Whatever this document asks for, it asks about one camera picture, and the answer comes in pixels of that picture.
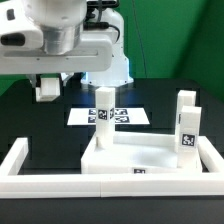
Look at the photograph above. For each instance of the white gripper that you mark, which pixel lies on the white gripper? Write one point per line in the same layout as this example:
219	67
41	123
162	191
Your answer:
51	39

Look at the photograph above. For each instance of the white desk top tray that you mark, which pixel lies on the white desk top tray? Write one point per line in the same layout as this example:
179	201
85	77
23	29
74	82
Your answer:
136	153

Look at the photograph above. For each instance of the tag marker plate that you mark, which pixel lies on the tag marker plate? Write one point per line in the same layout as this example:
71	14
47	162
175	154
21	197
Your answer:
123	116

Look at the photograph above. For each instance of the white U-shaped fence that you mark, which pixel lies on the white U-shaped fence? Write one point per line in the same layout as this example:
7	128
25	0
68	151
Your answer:
15	185

